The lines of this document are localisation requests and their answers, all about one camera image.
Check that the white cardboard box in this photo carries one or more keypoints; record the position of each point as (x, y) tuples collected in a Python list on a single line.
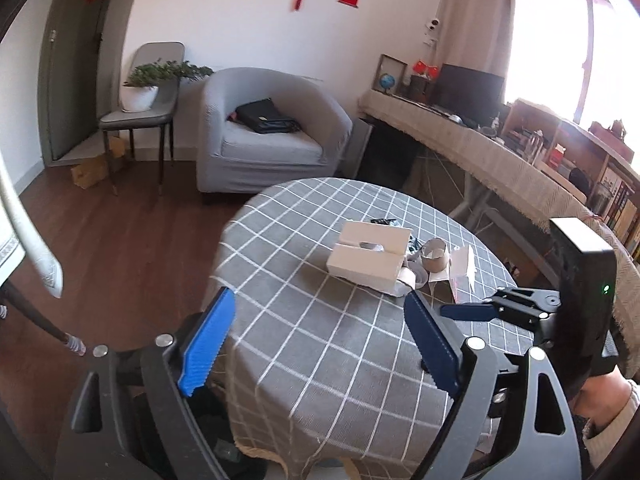
[(367, 262)]

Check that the beige curtain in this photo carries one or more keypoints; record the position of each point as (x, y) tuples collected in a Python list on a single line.
[(475, 25)]

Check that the desk with beige cloth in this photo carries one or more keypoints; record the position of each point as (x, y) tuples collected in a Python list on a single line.
[(480, 150)]

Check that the potted plant white pot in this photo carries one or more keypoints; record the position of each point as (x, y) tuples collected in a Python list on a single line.
[(142, 91)]

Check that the white folding rack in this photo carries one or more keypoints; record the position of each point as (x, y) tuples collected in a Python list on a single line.
[(465, 190)]

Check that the white security camera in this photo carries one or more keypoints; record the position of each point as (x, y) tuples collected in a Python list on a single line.
[(433, 24)]

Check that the wooden bookshelf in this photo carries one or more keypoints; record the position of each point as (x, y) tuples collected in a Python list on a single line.
[(570, 145)]

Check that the grey green door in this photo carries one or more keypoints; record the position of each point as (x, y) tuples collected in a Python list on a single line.
[(75, 70)]

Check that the black bag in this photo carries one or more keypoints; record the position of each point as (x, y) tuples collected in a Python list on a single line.
[(265, 116)]

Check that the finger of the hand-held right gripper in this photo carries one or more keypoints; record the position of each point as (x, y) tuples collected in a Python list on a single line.
[(467, 312), (525, 297)]

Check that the small red flags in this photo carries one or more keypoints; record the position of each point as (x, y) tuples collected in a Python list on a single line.
[(426, 67)]

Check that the person's right hand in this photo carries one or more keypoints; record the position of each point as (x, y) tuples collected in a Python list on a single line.
[(597, 400)]

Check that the brown tape roll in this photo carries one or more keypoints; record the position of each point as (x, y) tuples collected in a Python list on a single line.
[(434, 256)]

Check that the small white carton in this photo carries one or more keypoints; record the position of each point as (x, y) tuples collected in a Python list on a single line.
[(462, 272)]

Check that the round table grey checked tablecloth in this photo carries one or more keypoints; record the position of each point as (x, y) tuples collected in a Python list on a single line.
[(310, 320)]

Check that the white patterned tablecloth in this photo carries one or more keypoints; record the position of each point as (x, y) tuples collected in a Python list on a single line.
[(30, 240)]

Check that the grey dining chair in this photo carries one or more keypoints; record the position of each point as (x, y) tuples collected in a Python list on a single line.
[(150, 110)]

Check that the grey upright panel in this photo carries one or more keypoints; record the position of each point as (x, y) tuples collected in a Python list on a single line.
[(360, 147)]

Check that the black trash bin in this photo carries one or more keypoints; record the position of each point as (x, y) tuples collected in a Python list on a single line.
[(200, 440)]

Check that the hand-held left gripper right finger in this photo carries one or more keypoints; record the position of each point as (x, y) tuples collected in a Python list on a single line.
[(430, 342)]

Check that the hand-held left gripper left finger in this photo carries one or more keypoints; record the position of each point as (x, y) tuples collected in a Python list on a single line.
[(207, 340)]

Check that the small blue globe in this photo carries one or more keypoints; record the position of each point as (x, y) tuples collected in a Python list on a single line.
[(386, 81)]

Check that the black table leg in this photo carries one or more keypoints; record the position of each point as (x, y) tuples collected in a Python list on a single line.
[(40, 322)]

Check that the window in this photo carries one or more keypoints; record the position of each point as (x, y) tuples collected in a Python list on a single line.
[(565, 35)]

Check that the grey armchair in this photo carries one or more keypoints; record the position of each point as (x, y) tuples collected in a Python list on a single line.
[(265, 155)]

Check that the crumpled white paper scrap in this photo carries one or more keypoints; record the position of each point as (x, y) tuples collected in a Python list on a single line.
[(412, 280)]

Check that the black monitor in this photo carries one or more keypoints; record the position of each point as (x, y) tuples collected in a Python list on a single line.
[(470, 89)]

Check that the wooden picture frame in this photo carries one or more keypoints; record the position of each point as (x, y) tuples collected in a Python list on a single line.
[(392, 67)]

